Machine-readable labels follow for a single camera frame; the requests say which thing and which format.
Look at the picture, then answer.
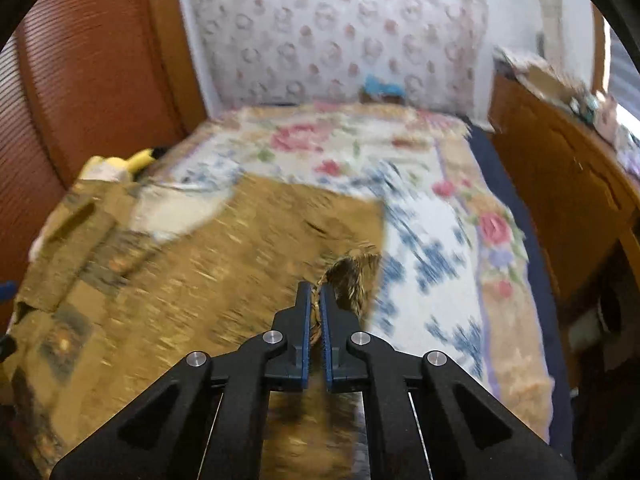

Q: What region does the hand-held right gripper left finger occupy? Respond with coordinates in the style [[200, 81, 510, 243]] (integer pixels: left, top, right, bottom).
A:
[[50, 282, 312, 480]]

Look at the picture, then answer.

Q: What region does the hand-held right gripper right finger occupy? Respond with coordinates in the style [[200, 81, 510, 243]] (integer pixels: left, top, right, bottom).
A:
[[320, 284, 576, 480]]

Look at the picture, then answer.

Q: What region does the golden brown patterned scarf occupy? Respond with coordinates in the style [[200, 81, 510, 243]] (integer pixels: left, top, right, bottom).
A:
[[0, 172, 388, 480]]

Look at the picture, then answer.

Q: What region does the floral printed blanket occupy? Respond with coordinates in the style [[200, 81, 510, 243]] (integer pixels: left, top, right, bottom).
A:
[[30, 102, 556, 443]]

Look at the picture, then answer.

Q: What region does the navy bed sheet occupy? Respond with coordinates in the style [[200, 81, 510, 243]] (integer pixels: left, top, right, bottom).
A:
[[460, 115, 576, 461]]

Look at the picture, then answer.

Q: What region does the small blue cloth item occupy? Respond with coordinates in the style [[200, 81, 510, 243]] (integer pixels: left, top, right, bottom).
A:
[[362, 75, 406, 103]]

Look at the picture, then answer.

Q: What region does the yellow plush toy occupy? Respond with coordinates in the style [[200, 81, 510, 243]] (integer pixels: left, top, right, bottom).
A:
[[82, 147, 156, 182]]

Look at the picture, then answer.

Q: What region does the wooden dresser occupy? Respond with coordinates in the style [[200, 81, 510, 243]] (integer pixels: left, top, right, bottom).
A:
[[487, 72, 640, 361]]

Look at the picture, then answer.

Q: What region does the wooden headboard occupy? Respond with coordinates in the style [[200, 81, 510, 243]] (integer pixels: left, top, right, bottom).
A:
[[0, 0, 208, 331]]

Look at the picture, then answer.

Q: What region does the assorted small clutter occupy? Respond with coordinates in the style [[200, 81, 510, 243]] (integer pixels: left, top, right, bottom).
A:
[[492, 45, 640, 176]]

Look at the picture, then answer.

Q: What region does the striped window blind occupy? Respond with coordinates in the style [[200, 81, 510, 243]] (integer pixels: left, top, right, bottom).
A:
[[607, 25, 640, 111]]

